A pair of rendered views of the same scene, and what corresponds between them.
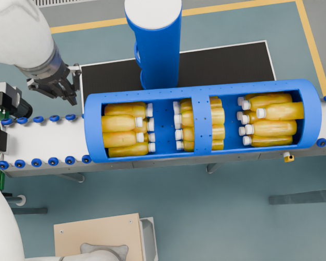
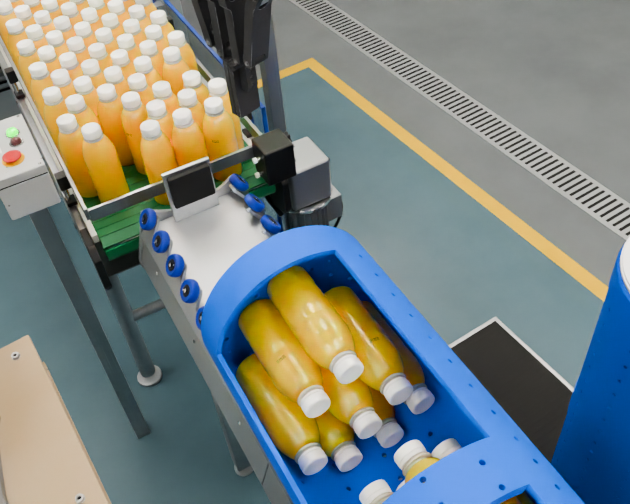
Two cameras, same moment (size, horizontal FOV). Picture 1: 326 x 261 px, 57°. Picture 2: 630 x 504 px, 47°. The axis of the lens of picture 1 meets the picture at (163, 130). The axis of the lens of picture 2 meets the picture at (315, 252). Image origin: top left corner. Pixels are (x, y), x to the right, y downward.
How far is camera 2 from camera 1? 52 cm
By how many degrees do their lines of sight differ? 39
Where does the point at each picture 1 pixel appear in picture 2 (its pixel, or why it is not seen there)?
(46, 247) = not seen: hidden behind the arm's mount
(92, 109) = (306, 238)
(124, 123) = (317, 329)
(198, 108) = (461, 470)
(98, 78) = (492, 368)
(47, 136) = not seen: hidden behind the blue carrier
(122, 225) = (65, 482)
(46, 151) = (210, 276)
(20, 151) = (190, 237)
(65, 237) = (4, 371)
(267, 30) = not seen: outside the picture
